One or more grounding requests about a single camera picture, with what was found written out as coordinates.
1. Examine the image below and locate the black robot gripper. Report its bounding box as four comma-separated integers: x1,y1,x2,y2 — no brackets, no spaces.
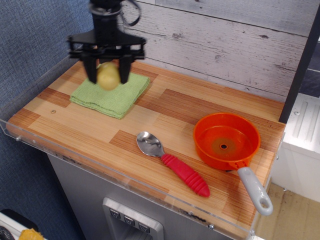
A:
67,0,146,84

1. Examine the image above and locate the green folded cloth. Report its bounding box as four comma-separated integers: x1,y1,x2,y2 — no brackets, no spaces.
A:
70,73,150,119

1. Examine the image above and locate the clear acrylic table guard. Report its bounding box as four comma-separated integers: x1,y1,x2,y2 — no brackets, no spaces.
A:
0,34,287,238

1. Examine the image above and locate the grey toy fridge cabinet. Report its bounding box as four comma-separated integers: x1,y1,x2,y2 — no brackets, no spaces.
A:
48,155,228,240

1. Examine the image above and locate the silver dispenser button panel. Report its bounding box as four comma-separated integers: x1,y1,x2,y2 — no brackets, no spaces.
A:
102,197,165,240

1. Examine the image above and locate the white toy sink unit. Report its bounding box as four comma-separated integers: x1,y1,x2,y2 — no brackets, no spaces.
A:
271,93,320,202

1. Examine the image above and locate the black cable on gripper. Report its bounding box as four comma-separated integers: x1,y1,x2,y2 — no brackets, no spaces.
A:
120,0,142,27

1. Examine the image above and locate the metal spoon with red handle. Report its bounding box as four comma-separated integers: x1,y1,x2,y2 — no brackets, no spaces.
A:
136,131,211,198

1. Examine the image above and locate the orange toy pan grey handle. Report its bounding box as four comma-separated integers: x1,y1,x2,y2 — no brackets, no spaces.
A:
193,112,273,216

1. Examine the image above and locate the dark grey right post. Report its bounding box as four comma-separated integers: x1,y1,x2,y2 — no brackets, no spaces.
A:
278,6,320,124

